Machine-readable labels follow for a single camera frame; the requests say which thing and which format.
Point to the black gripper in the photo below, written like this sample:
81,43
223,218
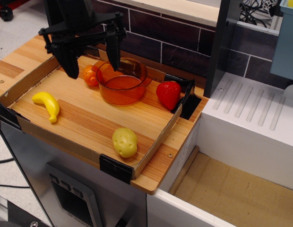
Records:
66,18

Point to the dark grey vertical post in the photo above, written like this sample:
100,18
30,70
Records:
228,17

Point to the orange toy carrot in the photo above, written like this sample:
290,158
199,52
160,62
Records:
89,76

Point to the cardboard fence with black tape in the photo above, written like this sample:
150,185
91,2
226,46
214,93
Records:
86,122

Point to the orange transparent plastic pot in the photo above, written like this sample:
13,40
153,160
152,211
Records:
124,86

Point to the yellow toy potato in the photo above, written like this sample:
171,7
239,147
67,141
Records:
125,142

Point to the black caster wheel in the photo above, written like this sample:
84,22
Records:
6,13

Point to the yellow toy banana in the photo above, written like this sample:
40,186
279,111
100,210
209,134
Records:
50,104

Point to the red toy strawberry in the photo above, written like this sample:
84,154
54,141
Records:
169,93

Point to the white toy sink unit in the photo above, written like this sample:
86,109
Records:
236,169

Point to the blue-grey plastic bin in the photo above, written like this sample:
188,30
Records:
282,63

